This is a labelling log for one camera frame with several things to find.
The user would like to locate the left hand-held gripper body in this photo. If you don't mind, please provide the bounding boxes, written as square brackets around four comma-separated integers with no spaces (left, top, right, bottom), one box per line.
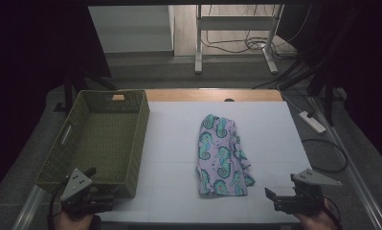
[59,168,115,217]

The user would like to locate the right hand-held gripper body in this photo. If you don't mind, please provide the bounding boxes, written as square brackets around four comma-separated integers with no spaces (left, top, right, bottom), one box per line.
[273,168,343,216]

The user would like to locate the green woven basket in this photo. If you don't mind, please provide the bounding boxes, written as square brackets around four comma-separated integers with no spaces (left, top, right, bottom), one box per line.
[34,89,150,199]

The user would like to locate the purple seahorse print pants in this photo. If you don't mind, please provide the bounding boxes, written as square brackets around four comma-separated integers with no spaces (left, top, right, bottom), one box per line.
[195,114,257,197]

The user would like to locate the person's left hand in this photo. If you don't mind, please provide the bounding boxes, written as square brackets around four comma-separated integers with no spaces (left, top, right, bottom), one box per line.
[55,209,99,230]

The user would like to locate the person's right hand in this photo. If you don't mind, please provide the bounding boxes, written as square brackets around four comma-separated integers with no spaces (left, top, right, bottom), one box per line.
[292,200,340,230]

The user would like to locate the white power strip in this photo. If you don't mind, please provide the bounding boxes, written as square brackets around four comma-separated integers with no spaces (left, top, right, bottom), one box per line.
[298,110,326,134]

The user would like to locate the black metal stand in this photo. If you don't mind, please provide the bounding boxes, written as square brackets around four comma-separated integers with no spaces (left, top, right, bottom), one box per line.
[306,63,340,127]
[54,68,118,113]

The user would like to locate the white table mat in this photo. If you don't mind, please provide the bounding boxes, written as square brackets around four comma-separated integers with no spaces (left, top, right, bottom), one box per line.
[97,101,312,224]

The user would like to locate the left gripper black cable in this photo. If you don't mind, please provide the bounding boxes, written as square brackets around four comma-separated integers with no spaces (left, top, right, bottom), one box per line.
[47,180,69,230]

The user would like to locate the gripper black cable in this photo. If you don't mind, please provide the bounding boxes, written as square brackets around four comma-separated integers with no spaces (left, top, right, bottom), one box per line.
[322,195,343,230]
[47,180,69,230]

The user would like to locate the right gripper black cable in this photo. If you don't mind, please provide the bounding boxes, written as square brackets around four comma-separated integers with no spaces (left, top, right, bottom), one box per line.
[322,195,343,230]

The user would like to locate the tangle of black cables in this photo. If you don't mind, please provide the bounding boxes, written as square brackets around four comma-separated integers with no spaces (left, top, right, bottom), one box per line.
[200,4,314,61]

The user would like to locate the white metal desk frame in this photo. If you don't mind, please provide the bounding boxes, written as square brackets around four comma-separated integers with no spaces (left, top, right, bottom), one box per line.
[193,4,285,76]

